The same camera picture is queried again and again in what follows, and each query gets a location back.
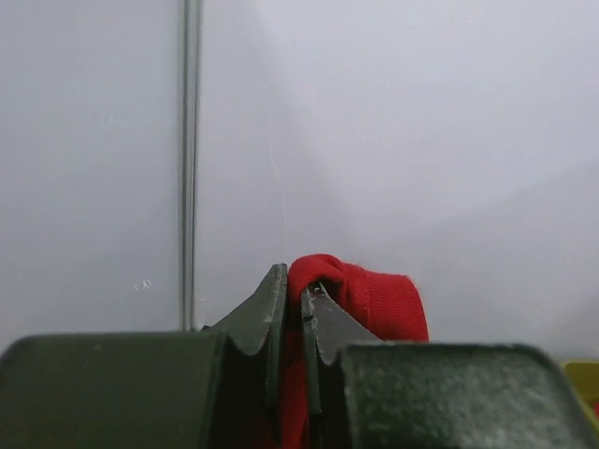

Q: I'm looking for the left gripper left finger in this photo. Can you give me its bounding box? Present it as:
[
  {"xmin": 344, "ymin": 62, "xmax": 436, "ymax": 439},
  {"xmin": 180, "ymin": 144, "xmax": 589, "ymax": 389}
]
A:
[{"xmin": 1, "ymin": 264, "xmax": 287, "ymax": 448}]

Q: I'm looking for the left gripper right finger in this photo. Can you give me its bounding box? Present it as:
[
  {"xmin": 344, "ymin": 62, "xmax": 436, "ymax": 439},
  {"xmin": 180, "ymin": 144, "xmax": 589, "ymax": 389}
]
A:
[{"xmin": 301, "ymin": 284, "xmax": 598, "ymax": 448}]

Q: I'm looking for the red t-shirt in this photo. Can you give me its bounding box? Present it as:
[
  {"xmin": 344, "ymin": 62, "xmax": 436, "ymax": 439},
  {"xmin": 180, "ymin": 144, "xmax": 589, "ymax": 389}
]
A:
[{"xmin": 252, "ymin": 253, "xmax": 430, "ymax": 449}]

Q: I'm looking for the olive green plastic bin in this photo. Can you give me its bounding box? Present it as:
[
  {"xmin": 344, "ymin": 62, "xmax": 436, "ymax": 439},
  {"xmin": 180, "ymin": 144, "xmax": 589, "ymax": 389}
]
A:
[{"xmin": 562, "ymin": 360, "xmax": 598, "ymax": 427}]

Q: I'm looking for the left aluminium corner post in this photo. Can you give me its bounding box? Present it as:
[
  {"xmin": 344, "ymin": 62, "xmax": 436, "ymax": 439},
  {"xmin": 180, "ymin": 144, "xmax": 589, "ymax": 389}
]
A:
[{"xmin": 178, "ymin": 0, "xmax": 202, "ymax": 331}]

